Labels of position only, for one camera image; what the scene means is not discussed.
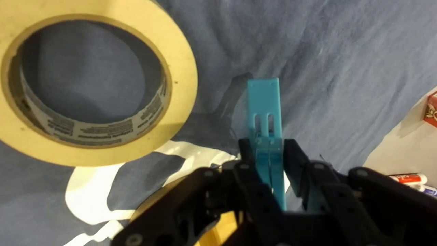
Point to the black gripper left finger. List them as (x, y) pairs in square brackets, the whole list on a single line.
[(204, 205)]

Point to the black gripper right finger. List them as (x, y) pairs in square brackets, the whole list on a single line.
[(363, 209)]

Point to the wooden mug tree hanger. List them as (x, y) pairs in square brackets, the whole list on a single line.
[(213, 234)]

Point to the blue printed t-shirt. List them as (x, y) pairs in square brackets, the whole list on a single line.
[(318, 69)]

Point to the red marker pen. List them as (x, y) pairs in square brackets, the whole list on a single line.
[(407, 178)]

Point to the red orange small box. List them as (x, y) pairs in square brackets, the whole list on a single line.
[(431, 110)]

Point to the beige masking tape roll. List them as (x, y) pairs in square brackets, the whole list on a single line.
[(181, 69)]

